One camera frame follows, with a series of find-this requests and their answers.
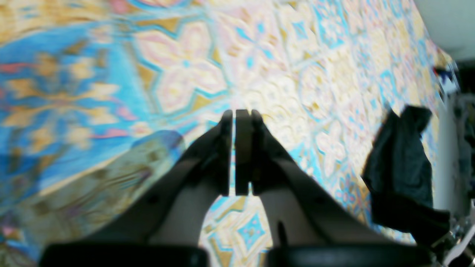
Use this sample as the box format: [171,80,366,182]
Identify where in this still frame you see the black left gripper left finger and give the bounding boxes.
[39,110,233,267]

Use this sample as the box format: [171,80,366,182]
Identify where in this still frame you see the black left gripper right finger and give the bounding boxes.
[235,109,432,267]

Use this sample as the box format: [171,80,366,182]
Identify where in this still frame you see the black t-shirt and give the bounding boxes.
[361,105,450,246]

